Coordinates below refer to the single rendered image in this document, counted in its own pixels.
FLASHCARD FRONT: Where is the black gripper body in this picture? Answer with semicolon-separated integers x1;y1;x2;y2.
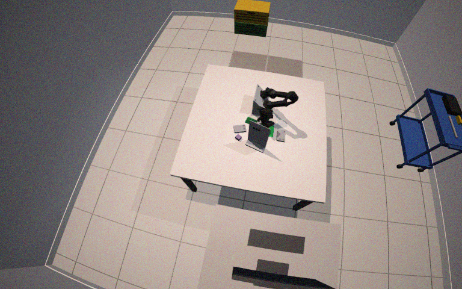
257;116;274;127

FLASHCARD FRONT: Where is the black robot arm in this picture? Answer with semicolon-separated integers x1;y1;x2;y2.
257;87;298;119

